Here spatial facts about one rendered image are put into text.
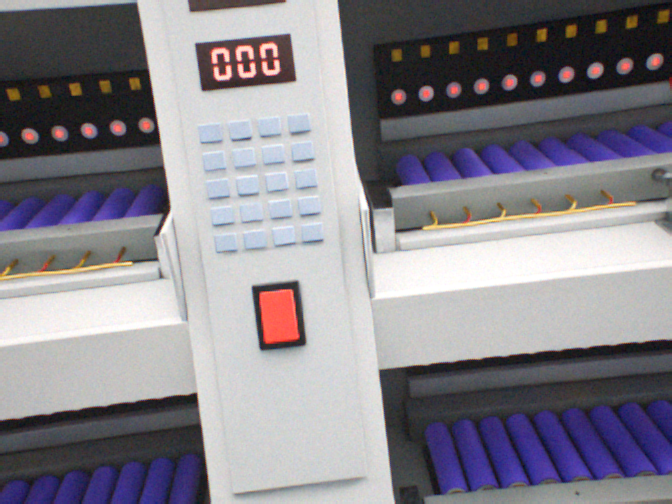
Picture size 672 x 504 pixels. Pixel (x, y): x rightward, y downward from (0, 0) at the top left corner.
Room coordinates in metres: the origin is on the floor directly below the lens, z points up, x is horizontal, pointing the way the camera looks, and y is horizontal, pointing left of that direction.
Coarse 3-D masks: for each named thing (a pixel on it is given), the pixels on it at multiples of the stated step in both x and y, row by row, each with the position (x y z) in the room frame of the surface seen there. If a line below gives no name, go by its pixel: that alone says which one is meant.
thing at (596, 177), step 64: (384, 64) 0.49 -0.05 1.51; (448, 64) 0.49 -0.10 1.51; (512, 64) 0.49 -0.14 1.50; (576, 64) 0.50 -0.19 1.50; (640, 64) 0.50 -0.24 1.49; (384, 128) 0.50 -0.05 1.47; (448, 128) 0.50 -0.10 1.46; (512, 128) 0.50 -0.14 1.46; (576, 128) 0.48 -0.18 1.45; (640, 128) 0.47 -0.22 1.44; (384, 192) 0.39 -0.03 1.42; (448, 192) 0.39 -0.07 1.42; (512, 192) 0.40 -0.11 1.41; (576, 192) 0.40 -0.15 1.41; (640, 192) 0.40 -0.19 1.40; (384, 256) 0.37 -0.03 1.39; (448, 256) 0.36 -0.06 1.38; (512, 256) 0.36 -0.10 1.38; (576, 256) 0.35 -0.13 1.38; (640, 256) 0.34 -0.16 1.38; (384, 320) 0.33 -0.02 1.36; (448, 320) 0.34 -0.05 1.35; (512, 320) 0.34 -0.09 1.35; (576, 320) 0.34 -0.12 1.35; (640, 320) 0.34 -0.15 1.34
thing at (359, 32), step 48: (384, 0) 0.53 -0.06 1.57; (432, 0) 0.53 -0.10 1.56; (480, 0) 0.53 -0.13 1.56; (528, 0) 0.53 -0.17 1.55; (576, 0) 0.53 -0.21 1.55; (624, 0) 0.53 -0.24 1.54; (0, 48) 0.53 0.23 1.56; (48, 48) 0.53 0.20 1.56; (96, 48) 0.53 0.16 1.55; (144, 48) 0.53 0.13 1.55; (384, 384) 0.53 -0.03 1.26; (144, 432) 0.53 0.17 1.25
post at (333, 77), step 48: (144, 0) 0.33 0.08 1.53; (336, 0) 0.33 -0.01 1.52; (336, 48) 0.33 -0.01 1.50; (336, 96) 0.33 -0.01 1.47; (336, 144) 0.33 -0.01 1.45; (336, 192) 0.33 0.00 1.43; (192, 240) 0.33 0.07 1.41; (192, 288) 0.33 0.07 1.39; (192, 336) 0.33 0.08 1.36; (384, 432) 0.33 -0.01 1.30; (336, 480) 0.33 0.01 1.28; (384, 480) 0.33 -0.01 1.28
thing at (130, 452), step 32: (32, 416) 0.50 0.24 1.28; (64, 416) 0.50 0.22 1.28; (96, 416) 0.50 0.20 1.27; (128, 416) 0.49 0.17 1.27; (160, 416) 0.49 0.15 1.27; (192, 416) 0.50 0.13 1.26; (0, 448) 0.50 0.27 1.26; (64, 448) 0.49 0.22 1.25; (96, 448) 0.49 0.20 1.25; (128, 448) 0.48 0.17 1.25; (160, 448) 0.48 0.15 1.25; (192, 448) 0.48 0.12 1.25; (0, 480) 0.48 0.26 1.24; (32, 480) 0.48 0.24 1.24; (64, 480) 0.47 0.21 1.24; (96, 480) 0.46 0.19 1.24; (128, 480) 0.46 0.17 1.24; (160, 480) 0.46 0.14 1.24; (192, 480) 0.45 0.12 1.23
